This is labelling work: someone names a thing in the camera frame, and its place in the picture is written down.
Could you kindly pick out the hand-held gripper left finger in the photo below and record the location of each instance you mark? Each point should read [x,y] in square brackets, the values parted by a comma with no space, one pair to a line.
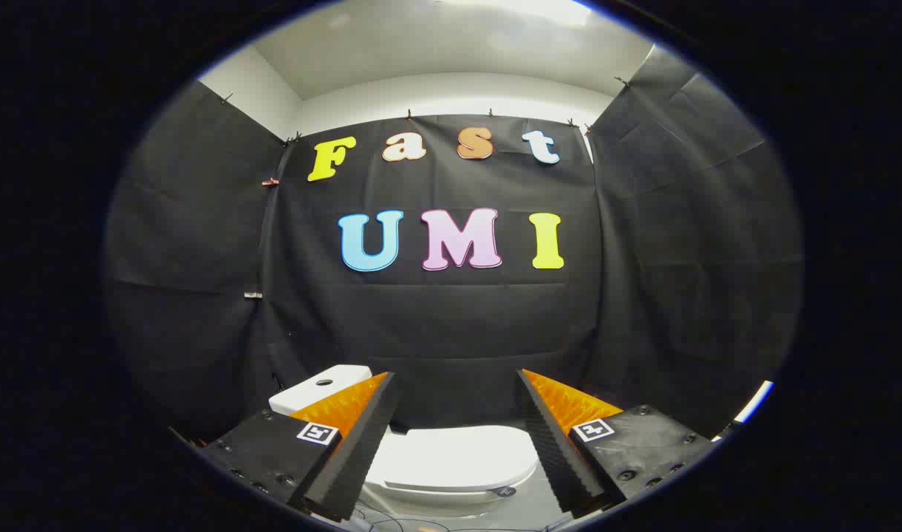
[362,436]

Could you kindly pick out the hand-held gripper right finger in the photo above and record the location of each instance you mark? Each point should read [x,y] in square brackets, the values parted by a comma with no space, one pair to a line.
[550,436]

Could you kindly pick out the white toilet lid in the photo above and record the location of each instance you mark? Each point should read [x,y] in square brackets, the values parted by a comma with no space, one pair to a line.
[450,454]

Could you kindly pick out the white toilet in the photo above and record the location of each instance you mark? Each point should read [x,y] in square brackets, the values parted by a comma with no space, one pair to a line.
[310,388]

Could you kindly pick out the black backdrop cloth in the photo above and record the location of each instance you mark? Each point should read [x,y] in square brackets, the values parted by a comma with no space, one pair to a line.
[450,318]

